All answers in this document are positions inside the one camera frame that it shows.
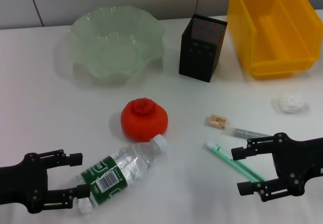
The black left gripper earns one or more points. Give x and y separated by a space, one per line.
27 181

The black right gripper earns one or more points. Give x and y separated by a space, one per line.
295 163

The mint green pen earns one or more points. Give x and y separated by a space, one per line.
219 153

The grey marker pen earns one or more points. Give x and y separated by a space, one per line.
242 132

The clear green-label water bottle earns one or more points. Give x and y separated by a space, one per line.
131 158

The orange toy fruit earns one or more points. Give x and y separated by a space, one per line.
141 125

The white paper ball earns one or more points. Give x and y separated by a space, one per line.
291 103

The beige eraser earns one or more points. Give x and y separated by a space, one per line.
218 121

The black mesh pen holder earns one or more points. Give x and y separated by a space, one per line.
196 60

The pale green wavy fruit plate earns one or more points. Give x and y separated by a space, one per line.
113 55

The yellow plastic bin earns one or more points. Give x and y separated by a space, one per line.
277 45

